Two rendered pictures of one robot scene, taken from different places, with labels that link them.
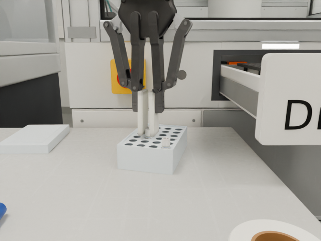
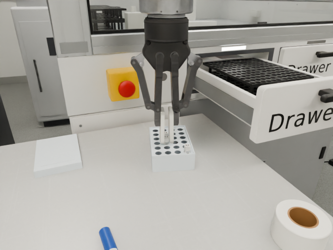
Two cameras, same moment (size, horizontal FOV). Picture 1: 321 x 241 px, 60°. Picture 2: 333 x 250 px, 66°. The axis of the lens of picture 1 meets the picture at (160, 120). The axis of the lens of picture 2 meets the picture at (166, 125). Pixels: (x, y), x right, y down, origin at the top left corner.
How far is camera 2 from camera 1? 23 cm
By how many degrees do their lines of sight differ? 22
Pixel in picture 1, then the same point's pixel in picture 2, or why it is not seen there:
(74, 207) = (151, 214)
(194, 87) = not seen: hidden behind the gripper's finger
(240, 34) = (207, 41)
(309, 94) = (283, 109)
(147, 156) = (176, 160)
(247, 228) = (281, 208)
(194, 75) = not seen: hidden behind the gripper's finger
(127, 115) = (120, 114)
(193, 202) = (222, 190)
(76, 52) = (70, 66)
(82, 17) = (74, 33)
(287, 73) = (273, 98)
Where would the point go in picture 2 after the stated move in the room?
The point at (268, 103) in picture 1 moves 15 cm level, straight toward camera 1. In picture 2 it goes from (261, 118) to (297, 167)
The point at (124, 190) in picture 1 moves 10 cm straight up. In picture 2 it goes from (173, 191) to (174, 142)
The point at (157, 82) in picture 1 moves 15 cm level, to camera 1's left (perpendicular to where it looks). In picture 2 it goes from (176, 103) to (95, 115)
